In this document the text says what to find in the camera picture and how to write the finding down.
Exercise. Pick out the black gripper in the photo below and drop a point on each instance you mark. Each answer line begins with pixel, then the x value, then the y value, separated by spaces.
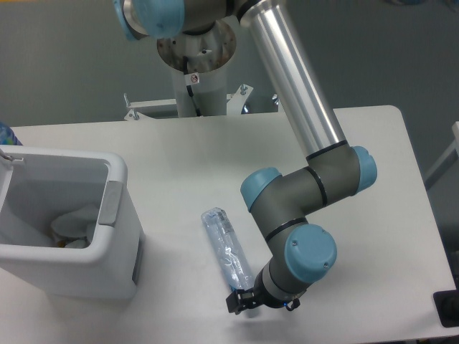
pixel 240 300

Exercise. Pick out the crushed clear plastic bottle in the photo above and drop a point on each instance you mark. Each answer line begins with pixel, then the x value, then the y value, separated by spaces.
pixel 227 249

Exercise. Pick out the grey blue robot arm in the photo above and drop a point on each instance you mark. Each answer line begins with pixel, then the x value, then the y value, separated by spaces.
pixel 297 161

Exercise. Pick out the trash inside can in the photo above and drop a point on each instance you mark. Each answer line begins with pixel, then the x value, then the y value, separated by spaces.
pixel 75 230

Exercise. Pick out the white trash can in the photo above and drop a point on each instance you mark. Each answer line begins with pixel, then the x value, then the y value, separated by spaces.
pixel 40 184

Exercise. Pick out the black device right edge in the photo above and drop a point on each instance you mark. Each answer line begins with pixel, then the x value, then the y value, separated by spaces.
pixel 446 303

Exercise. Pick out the white furniture right edge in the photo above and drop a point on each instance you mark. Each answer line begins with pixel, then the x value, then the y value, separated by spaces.
pixel 444 162

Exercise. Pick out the blue patterned object left edge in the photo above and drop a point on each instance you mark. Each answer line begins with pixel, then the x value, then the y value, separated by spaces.
pixel 7 136

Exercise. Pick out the white metal base frame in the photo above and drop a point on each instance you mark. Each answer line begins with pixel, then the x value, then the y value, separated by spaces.
pixel 236 103

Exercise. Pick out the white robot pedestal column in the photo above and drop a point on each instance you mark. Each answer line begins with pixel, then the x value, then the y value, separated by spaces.
pixel 199 61

